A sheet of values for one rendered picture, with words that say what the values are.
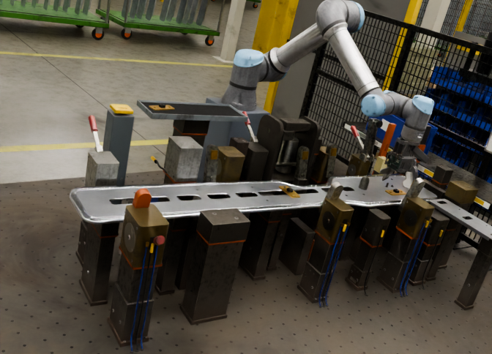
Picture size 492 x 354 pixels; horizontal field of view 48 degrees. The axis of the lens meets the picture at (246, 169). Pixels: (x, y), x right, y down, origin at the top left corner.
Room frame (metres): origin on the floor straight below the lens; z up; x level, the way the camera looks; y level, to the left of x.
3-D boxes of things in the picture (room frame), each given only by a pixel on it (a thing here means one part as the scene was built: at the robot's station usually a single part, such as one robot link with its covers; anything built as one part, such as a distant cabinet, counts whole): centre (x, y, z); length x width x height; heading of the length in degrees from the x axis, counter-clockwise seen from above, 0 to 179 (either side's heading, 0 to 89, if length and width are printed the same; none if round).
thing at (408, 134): (1.91, -0.55, 1.24); 0.08 x 0.08 x 0.05
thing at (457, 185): (2.02, -0.83, 0.88); 0.08 x 0.08 x 0.36; 36
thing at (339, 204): (1.58, -0.32, 0.87); 0.12 x 0.07 x 0.35; 36
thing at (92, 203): (1.68, -0.15, 1.00); 1.38 x 0.22 x 0.02; 126
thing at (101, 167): (1.49, 0.42, 0.88); 0.12 x 0.07 x 0.36; 36
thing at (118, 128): (1.68, 0.43, 0.92); 0.08 x 0.08 x 0.44; 36
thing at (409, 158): (1.91, -0.54, 1.16); 0.09 x 0.08 x 0.12; 126
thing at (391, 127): (2.15, -0.53, 0.95); 0.03 x 0.01 x 0.50; 126
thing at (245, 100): (2.26, 0.09, 1.15); 0.15 x 0.15 x 0.10
